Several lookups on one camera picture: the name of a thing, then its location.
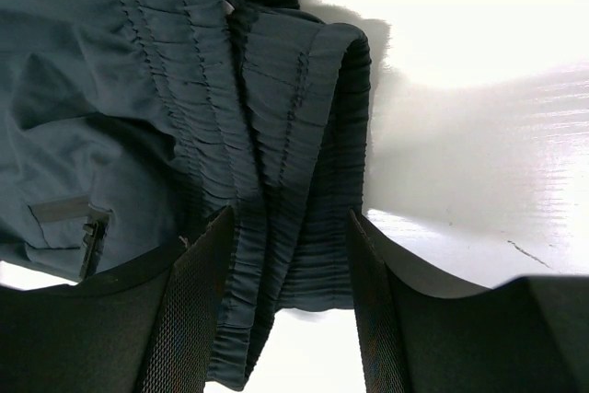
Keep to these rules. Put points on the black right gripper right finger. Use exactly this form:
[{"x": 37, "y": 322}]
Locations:
[{"x": 422, "y": 329}]

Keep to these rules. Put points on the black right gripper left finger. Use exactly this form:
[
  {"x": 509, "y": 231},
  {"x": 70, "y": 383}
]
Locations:
[{"x": 147, "y": 325}]

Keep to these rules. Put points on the dark navy shorts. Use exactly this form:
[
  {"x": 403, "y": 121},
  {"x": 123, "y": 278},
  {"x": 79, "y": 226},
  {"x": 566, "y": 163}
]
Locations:
[{"x": 125, "y": 123}]

